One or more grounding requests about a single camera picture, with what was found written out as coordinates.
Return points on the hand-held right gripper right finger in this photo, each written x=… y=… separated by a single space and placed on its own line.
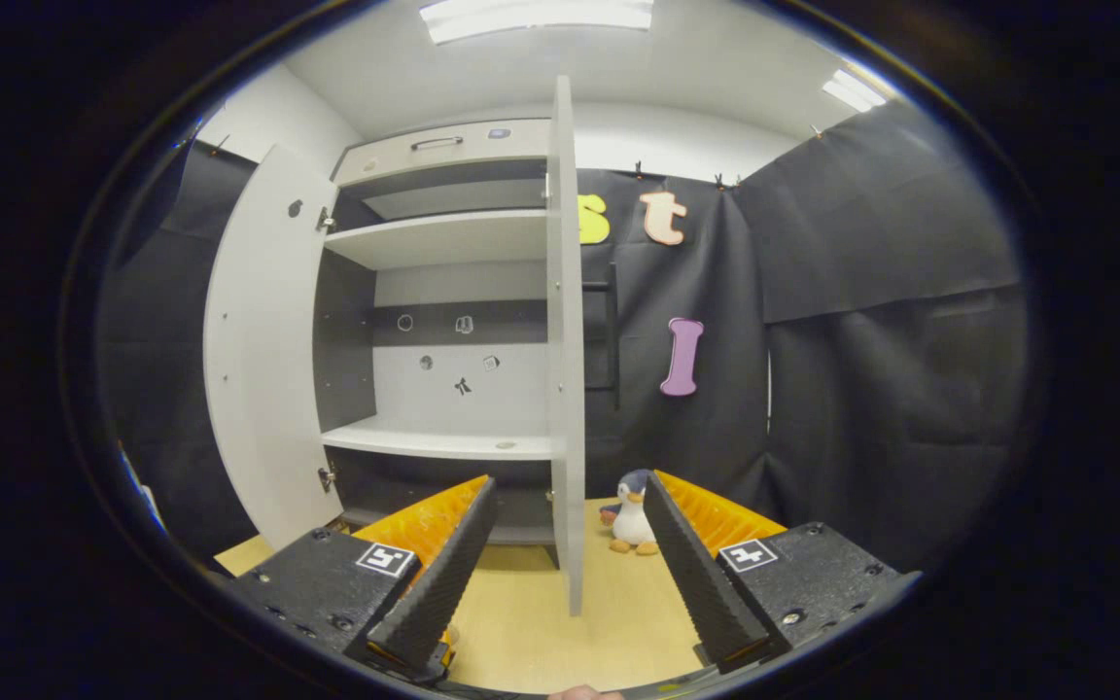
x=701 y=583

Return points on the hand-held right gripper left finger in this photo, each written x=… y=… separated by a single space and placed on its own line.
x=443 y=583

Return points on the white cabinet door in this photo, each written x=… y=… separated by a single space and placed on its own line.
x=268 y=369
x=567 y=389

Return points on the white grey cabinet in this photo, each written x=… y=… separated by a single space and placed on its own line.
x=443 y=238

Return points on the penguin plush toy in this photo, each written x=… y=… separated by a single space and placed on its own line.
x=632 y=525

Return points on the black backdrop cloth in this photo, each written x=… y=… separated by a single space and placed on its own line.
x=861 y=389

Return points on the small ceiling light panel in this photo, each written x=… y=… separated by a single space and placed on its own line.
x=852 y=90

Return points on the large ceiling light panel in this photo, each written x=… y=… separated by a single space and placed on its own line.
x=536 y=17

